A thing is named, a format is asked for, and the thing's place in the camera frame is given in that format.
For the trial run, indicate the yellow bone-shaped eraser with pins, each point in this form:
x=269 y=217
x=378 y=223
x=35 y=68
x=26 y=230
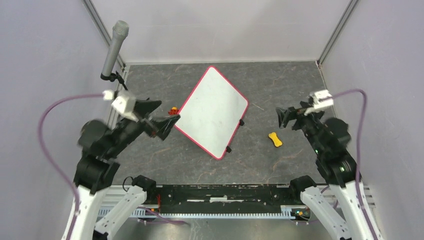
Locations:
x=275 y=139

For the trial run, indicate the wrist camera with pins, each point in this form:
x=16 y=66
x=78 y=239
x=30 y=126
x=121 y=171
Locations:
x=123 y=102
x=321 y=100

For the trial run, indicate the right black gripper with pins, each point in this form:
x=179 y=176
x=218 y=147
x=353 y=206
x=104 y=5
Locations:
x=284 y=115

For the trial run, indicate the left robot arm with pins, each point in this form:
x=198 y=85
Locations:
x=97 y=167

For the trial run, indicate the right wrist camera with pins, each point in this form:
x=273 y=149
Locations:
x=321 y=100

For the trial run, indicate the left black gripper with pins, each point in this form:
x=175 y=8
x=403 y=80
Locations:
x=163 y=125

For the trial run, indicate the pink framed whiteboard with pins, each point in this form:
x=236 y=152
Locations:
x=210 y=115

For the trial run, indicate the grey microphone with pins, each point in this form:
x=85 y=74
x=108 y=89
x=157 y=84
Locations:
x=120 y=31

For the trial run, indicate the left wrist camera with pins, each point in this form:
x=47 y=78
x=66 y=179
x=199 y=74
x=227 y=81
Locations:
x=123 y=102

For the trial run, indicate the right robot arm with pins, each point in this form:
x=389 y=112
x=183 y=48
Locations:
x=342 y=176

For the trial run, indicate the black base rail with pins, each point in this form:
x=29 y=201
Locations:
x=238 y=201

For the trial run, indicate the red toy block car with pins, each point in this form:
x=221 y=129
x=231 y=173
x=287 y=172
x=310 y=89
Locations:
x=173 y=111

